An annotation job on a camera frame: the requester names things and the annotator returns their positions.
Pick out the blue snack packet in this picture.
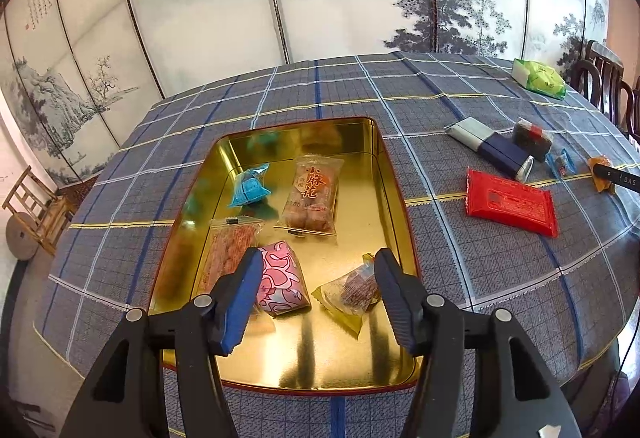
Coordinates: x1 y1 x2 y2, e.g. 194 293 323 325
227 163 272 209

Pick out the clear fried dough twist packet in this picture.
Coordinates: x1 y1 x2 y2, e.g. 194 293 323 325
274 154 345 243

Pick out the grey plaid tablecloth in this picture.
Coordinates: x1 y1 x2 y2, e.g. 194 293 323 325
32 50 640 438

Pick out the light wooden chair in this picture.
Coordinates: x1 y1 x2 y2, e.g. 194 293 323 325
2 165 76 259

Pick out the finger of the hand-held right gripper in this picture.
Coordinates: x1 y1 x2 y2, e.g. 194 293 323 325
592 167 640 195

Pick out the orange snack packet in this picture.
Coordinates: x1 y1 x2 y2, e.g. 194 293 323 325
587 156 616 195

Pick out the clear pink meat snack packet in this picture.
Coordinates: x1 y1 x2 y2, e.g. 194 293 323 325
196 215 266 299

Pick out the small clear blue-ended candy packet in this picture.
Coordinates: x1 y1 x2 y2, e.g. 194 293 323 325
546 148 576 179

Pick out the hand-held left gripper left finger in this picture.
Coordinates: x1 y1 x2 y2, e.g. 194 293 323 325
59 248 265 438

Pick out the round stone disc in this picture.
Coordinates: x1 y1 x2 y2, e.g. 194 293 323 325
5 213 39 261

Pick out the green snack packet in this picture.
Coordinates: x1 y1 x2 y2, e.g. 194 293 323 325
511 58 567 99

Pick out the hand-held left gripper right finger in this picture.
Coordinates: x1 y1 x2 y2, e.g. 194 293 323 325
373 248 585 438

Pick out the grey and navy snack packet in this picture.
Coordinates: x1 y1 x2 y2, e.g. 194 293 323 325
444 117 535 183

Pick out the dark snack packet red label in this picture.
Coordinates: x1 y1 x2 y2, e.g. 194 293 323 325
511 118 553 163

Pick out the painted folding screen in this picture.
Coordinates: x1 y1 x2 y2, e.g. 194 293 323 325
0 0 608 189

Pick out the pink patterned snack packet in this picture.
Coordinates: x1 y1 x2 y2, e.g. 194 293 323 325
255 240 312 319

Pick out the red tin box gold inside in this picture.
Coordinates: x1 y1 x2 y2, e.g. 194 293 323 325
147 116 422 391

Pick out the yellow clear snack packet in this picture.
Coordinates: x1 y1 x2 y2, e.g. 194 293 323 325
311 254 383 338

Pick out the dark wooden chair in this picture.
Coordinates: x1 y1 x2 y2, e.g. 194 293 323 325
570 39 640 139

